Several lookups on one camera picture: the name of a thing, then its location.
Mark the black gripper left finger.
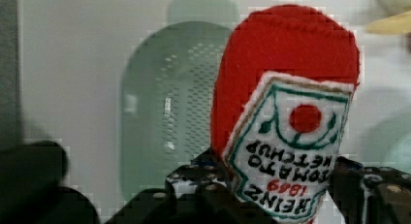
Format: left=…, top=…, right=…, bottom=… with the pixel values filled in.
left=106, top=147, right=246, bottom=224

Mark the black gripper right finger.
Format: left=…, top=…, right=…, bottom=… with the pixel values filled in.
left=328, top=156, right=411, bottom=224

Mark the red felt ketchup bottle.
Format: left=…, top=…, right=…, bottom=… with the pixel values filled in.
left=210, top=5, right=360, bottom=224

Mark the green oval strainer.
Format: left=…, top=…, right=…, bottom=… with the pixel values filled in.
left=120, top=21, right=232, bottom=200

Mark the green cup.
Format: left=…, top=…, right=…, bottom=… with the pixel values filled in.
left=359, top=112, right=411, bottom=173

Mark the yellow plush banana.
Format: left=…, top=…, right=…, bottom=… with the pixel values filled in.
left=365, top=11, right=411, bottom=35

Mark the grey partition panel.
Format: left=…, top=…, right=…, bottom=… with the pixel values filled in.
left=0, top=0, right=22, bottom=149

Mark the black camera stand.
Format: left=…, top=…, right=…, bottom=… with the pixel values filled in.
left=0, top=141, right=100, bottom=224

